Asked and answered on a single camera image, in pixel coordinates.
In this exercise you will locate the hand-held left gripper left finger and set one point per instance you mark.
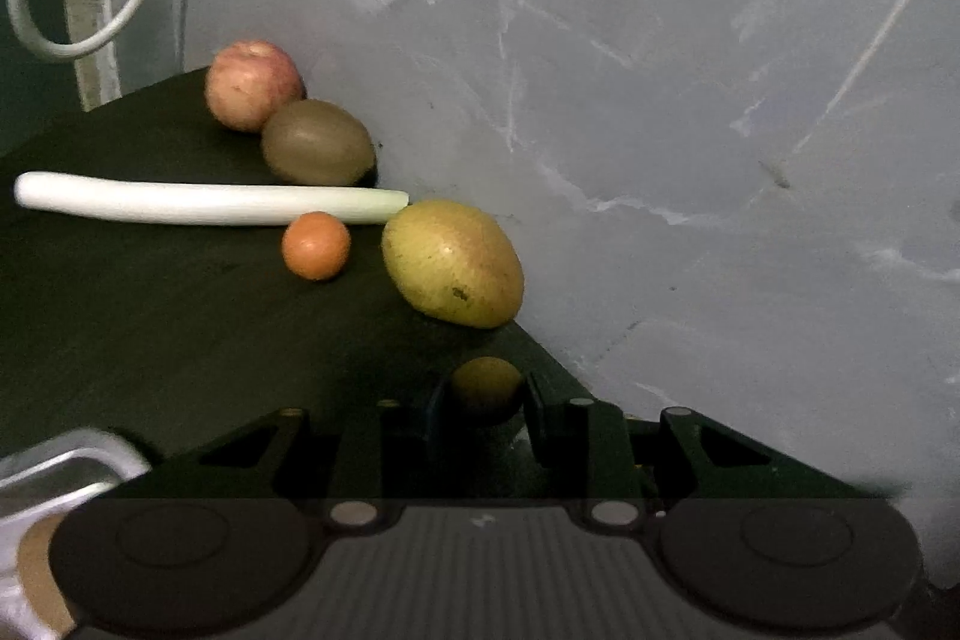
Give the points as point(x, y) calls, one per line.
point(437, 426)

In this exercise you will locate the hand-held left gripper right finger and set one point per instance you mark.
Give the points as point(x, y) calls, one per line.
point(538, 419)

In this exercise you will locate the small orange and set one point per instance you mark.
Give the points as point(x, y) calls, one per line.
point(316, 245)
point(486, 385)

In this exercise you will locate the metal tray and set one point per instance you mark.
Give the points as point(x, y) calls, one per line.
point(52, 475)

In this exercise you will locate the yellow-green mango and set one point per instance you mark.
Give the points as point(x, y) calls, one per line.
point(451, 263)

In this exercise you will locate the white leek stalk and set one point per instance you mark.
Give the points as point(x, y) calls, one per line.
point(202, 199)

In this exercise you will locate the red apple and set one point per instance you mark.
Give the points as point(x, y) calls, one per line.
point(253, 84)

